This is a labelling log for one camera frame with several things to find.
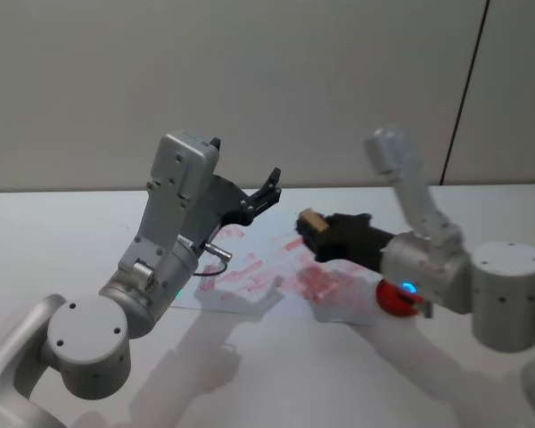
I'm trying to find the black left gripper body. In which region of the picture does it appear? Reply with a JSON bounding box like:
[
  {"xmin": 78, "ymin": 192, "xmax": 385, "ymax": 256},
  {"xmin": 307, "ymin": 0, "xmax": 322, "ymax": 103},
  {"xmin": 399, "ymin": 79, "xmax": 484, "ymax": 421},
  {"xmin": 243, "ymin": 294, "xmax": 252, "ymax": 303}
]
[{"xmin": 190, "ymin": 173, "xmax": 253, "ymax": 251}]

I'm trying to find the thin dark cable silver plug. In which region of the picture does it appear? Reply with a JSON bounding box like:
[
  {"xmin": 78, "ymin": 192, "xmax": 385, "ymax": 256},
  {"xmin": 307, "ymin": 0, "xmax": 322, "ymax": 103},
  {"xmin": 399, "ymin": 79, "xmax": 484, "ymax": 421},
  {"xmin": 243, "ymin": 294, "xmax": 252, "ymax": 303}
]
[{"xmin": 193, "ymin": 242, "xmax": 235, "ymax": 278}]

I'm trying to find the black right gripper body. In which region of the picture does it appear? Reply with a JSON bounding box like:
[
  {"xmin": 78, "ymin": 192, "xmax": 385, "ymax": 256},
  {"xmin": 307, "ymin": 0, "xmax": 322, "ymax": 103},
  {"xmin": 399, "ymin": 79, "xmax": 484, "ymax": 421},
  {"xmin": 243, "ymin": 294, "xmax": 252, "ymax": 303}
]
[{"xmin": 324, "ymin": 212, "xmax": 394, "ymax": 274}]

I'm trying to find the white sheet with red marks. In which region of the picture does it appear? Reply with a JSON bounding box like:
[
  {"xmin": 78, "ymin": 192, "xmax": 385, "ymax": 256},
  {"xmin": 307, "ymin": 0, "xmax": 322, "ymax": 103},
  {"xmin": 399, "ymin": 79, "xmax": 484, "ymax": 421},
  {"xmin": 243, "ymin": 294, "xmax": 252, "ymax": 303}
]
[{"xmin": 170, "ymin": 188, "xmax": 387, "ymax": 327}]

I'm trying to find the red round cap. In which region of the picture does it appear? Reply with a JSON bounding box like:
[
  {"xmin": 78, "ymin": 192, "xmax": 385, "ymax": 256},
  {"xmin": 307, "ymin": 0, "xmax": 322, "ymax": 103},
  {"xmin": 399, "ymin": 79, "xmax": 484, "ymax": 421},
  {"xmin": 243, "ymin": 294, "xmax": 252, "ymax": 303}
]
[{"xmin": 375, "ymin": 277, "xmax": 424, "ymax": 318}]

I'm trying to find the tan block eraser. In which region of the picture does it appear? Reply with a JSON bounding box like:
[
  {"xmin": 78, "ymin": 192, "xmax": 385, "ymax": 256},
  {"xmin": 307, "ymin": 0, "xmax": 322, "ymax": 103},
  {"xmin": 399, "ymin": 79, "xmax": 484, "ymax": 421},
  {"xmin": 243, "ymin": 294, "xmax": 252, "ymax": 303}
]
[{"xmin": 299, "ymin": 206, "xmax": 330, "ymax": 235}]

